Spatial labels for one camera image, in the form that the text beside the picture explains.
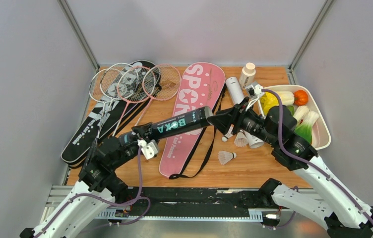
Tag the white shuttlecock tube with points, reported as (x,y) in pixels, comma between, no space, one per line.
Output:
(237,96)

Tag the orange tomato toy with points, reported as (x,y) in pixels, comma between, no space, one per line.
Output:
(300,98)

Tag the beige plastic bottle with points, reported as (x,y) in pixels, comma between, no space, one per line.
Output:
(247,75)

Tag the pink racket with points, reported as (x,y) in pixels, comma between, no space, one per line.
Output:
(161,83)
(130,89)

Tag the yellow napa cabbage toy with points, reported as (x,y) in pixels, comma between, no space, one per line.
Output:
(269,100)

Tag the black racket cover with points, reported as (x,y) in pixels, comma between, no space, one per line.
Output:
(79,146)

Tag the pink racket right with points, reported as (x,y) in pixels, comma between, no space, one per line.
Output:
(161,83)

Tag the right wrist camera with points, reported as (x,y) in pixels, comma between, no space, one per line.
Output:
(255,92)

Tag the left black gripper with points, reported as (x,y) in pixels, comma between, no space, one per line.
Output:
(139,130)

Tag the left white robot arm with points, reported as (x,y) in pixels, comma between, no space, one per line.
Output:
(98,186)

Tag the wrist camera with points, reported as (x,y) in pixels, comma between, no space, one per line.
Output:
(255,92)
(148,149)

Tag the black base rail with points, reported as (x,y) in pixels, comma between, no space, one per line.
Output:
(197,203)

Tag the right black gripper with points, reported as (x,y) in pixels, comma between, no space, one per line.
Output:
(223,119)

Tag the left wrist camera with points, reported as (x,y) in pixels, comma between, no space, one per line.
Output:
(148,149)

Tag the green leaf vegetable toy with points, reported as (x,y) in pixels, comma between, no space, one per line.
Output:
(290,110)

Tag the white plastic tray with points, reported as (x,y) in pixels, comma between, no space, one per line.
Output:
(321,137)

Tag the bok choy toy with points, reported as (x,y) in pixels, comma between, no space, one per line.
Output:
(304,129)

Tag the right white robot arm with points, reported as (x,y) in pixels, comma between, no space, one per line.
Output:
(339,211)

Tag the pink racket cover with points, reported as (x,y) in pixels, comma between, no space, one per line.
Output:
(202,84)

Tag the black shuttlecock tube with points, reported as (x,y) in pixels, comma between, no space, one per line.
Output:
(186,122)

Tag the shuttlecock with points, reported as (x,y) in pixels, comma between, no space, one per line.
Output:
(241,139)
(224,157)
(227,135)

